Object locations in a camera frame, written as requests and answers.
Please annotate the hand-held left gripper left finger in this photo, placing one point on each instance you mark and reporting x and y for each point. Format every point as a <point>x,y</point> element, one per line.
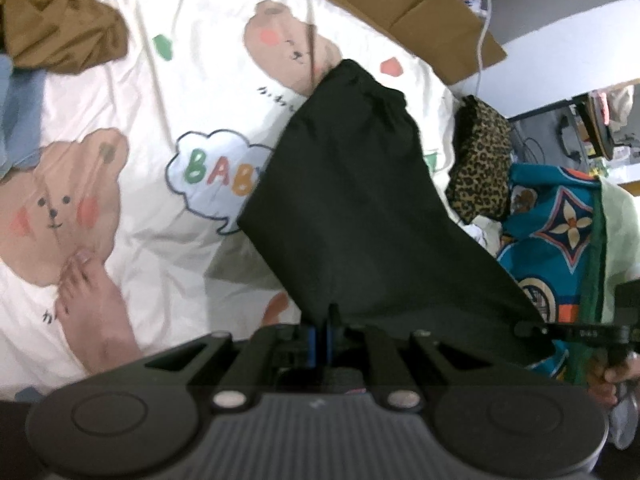
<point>312,347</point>

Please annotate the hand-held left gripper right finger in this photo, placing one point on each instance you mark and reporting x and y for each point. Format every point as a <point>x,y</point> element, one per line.
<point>330,347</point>

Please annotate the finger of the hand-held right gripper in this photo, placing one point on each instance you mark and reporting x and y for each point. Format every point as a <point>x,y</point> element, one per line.
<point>570,331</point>

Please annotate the black knit pants patterned trim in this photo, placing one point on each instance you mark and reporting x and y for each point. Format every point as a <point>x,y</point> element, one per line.
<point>360,200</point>

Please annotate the person's right hand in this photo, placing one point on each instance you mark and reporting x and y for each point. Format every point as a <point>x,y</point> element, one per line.
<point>597,382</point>

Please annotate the green cloth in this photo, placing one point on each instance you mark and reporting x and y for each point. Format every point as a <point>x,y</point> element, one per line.
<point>620,240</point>

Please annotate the white cloth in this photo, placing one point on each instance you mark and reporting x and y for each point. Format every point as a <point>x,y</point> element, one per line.
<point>482,232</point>

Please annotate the teal patterned blanket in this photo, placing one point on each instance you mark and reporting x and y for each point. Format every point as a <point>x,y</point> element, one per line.
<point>550,200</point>

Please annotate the leopard print cloth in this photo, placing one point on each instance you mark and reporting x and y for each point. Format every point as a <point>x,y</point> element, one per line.
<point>480,170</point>

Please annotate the dark desk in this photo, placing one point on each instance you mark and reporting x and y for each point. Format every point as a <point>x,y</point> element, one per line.
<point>575,105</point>

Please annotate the person's foot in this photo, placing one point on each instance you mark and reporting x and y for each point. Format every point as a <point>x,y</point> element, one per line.
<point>95,310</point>

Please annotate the white printed bed sheet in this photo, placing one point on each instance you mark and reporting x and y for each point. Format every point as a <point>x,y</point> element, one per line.
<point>150,110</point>

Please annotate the brown cardboard box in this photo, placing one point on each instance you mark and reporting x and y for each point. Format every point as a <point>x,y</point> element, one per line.
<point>400,0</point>

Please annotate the light blue cloth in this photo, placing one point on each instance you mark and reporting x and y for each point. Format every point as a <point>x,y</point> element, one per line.
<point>20,110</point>

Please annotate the brown cloth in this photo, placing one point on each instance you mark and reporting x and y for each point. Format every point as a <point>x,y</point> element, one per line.
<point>60,25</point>

